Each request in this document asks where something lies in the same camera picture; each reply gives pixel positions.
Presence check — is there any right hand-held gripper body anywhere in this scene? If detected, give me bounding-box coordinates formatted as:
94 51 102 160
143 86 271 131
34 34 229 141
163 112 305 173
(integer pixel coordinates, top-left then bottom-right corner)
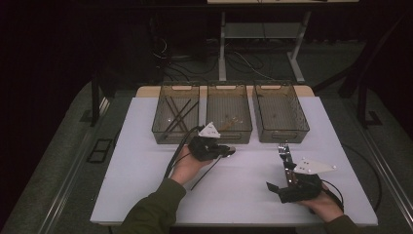
279 158 337 204

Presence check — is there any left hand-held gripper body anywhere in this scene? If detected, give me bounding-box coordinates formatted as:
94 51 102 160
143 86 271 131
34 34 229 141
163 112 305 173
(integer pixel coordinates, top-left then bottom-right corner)
188 121 225 162

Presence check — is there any metal fork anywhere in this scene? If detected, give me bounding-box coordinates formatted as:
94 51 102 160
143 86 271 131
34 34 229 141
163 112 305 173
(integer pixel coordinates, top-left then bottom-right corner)
278 142 291 183

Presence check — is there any clear spoon with wooden handle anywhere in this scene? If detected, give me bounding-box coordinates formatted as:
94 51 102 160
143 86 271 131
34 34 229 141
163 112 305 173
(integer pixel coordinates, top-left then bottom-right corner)
219 117 240 132

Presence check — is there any black chopstick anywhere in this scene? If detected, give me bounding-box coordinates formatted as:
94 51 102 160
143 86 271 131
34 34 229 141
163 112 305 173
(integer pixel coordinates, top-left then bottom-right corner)
163 100 200 140
167 98 193 131

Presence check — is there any translucent brown plastic bin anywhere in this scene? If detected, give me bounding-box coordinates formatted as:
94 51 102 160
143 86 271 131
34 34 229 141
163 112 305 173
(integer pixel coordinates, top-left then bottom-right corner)
206 81 253 145
251 81 311 144
151 81 201 145

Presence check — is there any person's left hand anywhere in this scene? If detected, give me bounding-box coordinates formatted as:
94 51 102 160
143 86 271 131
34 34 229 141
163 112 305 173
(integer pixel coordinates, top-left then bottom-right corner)
169 147 213 186

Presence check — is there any person's right hand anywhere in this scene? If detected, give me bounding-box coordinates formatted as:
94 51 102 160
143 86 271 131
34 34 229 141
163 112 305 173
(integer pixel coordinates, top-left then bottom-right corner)
296 183 345 223

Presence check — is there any black metal stand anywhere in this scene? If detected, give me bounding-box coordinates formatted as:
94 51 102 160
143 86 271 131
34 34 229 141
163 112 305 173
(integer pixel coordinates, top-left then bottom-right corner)
91 71 115 128
337 42 384 129

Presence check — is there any left hand-held gripper black cable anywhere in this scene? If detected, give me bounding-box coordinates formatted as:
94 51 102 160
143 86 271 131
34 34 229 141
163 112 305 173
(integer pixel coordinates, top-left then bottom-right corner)
164 125 206 179

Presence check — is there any hand-held gripper black cable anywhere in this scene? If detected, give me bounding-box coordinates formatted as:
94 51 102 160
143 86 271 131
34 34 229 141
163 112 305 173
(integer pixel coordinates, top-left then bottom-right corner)
164 125 206 179
320 178 345 213

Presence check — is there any right hand-held gripper black cable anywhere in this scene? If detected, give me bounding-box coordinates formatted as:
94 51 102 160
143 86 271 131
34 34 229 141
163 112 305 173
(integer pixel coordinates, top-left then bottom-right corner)
320 178 345 213

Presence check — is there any thin black floor cable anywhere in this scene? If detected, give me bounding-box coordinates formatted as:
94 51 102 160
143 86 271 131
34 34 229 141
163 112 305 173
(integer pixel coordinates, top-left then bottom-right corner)
342 142 384 214

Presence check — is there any bundle of floor cables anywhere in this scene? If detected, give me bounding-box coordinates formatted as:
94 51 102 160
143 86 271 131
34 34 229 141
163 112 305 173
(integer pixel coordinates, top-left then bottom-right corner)
150 35 277 82

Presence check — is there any metal floor rail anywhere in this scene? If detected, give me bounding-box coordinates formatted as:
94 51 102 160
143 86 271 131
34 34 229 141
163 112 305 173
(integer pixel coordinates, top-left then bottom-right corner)
355 123 413 222
38 97 111 234

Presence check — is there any white desk with metal frame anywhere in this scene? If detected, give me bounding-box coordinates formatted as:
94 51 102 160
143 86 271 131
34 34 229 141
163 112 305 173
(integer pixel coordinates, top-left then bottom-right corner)
206 0 359 84

